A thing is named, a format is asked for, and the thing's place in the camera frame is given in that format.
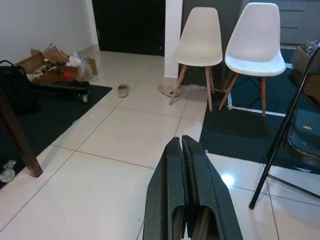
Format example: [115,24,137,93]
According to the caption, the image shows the clear plastic item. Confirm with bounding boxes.
[0,159,17,184]

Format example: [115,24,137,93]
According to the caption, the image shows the black wheeled dolly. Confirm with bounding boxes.
[31,80,91,103]

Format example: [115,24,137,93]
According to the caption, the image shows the large open cardboard box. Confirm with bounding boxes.
[15,48,61,85]

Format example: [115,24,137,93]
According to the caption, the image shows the black floor mat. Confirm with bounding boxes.
[0,83,113,189]

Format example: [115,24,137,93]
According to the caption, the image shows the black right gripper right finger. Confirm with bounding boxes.
[181,134,244,240]

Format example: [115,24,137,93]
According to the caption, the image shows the black backpack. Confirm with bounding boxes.
[0,65,41,115]

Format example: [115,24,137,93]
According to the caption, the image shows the grey cabinet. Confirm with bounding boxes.
[279,0,320,45]

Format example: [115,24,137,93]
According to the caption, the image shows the black metal folding chair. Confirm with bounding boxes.
[248,45,320,210]

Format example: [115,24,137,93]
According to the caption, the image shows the dark floor mat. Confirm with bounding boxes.
[199,48,320,175]

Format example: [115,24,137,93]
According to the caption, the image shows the white shell chair wooden legs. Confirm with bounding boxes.
[218,2,287,118]

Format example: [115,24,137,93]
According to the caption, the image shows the cardboard box with raised flaps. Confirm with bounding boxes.
[42,42,79,76]

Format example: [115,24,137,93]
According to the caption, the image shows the small cardboard box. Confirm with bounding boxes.
[84,57,98,76]

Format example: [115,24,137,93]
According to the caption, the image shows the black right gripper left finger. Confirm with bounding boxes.
[142,136,188,240]

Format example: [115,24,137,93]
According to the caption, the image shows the clear plastic bag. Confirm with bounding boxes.
[67,51,94,81]

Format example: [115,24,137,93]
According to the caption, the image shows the white tape strip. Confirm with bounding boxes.
[225,96,286,117]

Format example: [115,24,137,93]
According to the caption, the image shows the black door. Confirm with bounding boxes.
[91,0,167,57]

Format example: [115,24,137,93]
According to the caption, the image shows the beige slipper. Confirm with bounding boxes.
[156,84,185,99]
[117,83,130,98]

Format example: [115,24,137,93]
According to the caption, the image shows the cream shell chair wooden legs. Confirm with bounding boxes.
[169,6,223,112]

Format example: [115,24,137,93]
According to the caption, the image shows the dark brown wooden table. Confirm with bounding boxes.
[0,81,44,178]

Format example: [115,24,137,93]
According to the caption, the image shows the cardboard box with clutter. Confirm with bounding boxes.
[289,39,320,99]

